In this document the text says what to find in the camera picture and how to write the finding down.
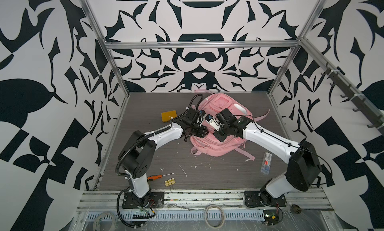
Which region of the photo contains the small yellow sticky pad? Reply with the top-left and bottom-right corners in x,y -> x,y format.
161,110 -> 178,123

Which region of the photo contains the pink student backpack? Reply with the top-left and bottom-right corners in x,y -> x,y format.
190,93 -> 255,161

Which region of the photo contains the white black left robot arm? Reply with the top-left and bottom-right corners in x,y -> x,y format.
115,107 -> 208,198

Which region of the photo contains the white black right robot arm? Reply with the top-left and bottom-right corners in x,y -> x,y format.
207,108 -> 322,203

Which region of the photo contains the small yellow wooden block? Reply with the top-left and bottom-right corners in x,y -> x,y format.
165,178 -> 176,187

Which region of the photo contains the small green circuit board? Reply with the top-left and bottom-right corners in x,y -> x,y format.
262,209 -> 284,227

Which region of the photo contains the clear tape roll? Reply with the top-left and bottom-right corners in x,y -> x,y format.
204,204 -> 226,229

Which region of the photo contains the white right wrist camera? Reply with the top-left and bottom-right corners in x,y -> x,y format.
206,114 -> 220,131

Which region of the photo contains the orange handled screwdriver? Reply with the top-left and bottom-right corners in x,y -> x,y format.
147,173 -> 175,182

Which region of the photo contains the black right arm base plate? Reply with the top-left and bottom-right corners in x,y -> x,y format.
244,191 -> 286,208

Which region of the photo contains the black corrugated cable conduit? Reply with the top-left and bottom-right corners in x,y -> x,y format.
114,94 -> 205,178

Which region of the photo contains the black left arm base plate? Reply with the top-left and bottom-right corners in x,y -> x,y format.
122,191 -> 165,209

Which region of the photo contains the aluminium frame crossbar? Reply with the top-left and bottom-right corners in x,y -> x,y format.
105,40 -> 298,49

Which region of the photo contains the white slotted cable duct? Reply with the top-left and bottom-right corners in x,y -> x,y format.
86,210 -> 265,222

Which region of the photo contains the grey wall hook rail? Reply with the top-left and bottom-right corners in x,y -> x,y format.
320,62 -> 384,129

